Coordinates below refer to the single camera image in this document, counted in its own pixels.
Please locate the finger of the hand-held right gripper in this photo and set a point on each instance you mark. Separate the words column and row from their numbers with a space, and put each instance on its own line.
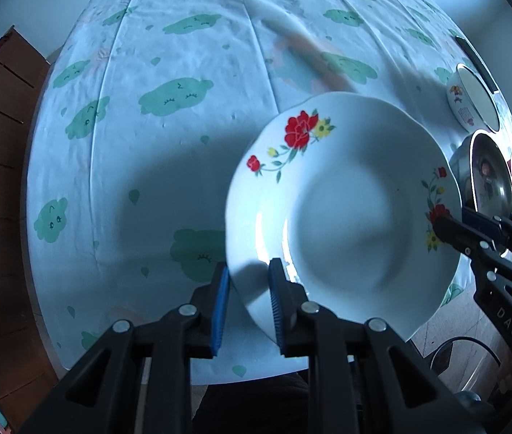
column 479, row 219
column 459, row 233

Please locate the white enamel bowl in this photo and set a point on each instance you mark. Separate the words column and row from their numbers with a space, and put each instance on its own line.
column 475, row 95

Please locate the black smartphone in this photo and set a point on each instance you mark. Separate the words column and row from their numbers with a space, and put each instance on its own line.
column 477, row 63

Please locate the green cloud print tablecloth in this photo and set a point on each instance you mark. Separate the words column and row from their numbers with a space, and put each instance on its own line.
column 170, row 167

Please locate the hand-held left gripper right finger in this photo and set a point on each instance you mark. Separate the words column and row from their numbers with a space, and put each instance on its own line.
column 278, row 307

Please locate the red flower white plate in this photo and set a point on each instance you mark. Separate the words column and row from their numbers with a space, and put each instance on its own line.
column 351, row 217

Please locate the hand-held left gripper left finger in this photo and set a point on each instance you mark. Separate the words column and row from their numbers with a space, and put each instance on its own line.
column 219, row 312

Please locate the stainless steel bowl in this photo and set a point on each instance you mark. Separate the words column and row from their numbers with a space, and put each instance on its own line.
column 486, row 176

